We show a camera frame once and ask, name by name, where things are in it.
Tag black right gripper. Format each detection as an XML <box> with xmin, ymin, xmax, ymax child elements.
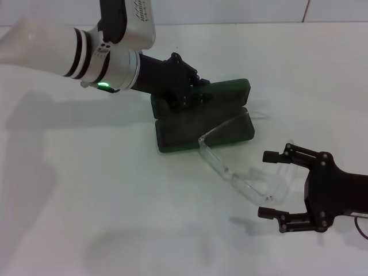
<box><xmin>257</xmin><ymin>143</ymin><xmax>368</xmax><ymax>233</ymax></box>

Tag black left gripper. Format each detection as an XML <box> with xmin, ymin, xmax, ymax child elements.
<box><xmin>131</xmin><ymin>52</ymin><xmax>214</xmax><ymax>112</ymax></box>

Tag green glasses case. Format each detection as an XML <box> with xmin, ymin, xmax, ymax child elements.
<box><xmin>149</xmin><ymin>78</ymin><xmax>256</xmax><ymax>156</ymax></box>

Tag clear white glasses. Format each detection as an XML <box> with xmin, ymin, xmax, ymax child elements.
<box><xmin>198</xmin><ymin>108</ymin><xmax>296</xmax><ymax>204</ymax></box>

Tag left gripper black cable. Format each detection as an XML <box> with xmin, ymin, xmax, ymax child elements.
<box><xmin>97</xmin><ymin>85</ymin><xmax>122</xmax><ymax>94</ymax></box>

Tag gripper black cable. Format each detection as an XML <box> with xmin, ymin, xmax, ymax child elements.
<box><xmin>97</xmin><ymin>85</ymin><xmax>122</xmax><ymax>94</ymax></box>
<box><xmin>355</xmin><ymin>217</ymin><xmax>368</xmax><ymax>240</ymax></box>

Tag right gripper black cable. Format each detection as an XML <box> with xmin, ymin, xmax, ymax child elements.
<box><xmin>355</xmin><ymin>217</ymin><xmax>368</xmax><ymax>240</ymax></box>

